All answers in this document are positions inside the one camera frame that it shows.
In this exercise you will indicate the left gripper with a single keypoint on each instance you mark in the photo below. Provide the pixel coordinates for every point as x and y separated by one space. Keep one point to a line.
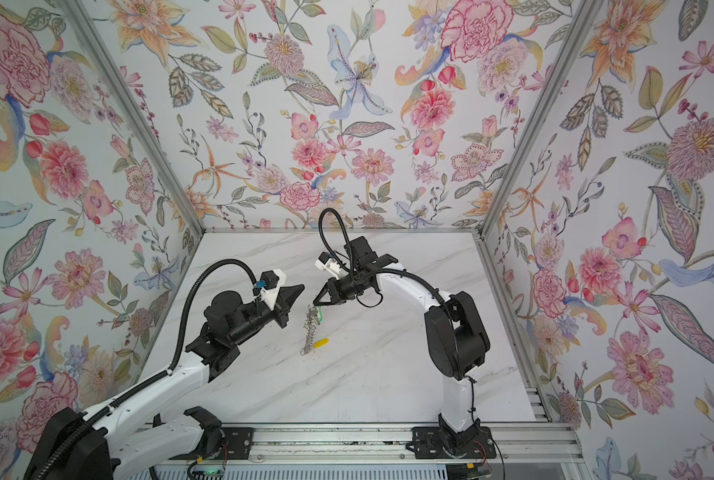
278 306

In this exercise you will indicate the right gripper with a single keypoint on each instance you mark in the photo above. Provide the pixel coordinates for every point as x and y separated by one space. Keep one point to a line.
342 288

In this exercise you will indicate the metal keyring disc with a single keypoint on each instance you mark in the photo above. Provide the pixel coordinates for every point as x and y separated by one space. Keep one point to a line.
311 325

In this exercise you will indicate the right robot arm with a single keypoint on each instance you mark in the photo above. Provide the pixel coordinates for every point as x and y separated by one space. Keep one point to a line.
457 340

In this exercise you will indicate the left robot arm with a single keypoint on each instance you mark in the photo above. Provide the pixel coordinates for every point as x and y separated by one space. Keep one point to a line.
112 440

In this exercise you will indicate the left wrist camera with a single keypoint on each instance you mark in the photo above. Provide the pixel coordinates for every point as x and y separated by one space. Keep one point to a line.
267 289

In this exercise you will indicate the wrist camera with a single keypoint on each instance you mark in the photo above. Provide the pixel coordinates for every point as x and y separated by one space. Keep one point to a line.
267 289
327 263

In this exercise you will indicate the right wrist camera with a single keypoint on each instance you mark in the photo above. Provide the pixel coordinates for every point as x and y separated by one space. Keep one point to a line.
327 263

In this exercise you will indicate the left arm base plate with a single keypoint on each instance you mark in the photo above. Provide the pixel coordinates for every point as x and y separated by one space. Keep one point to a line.
232 443

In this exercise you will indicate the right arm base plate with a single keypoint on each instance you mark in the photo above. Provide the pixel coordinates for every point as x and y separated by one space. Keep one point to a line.
438 443

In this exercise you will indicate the aluminium front rail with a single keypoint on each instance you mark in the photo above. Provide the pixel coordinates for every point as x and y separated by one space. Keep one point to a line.
525 450

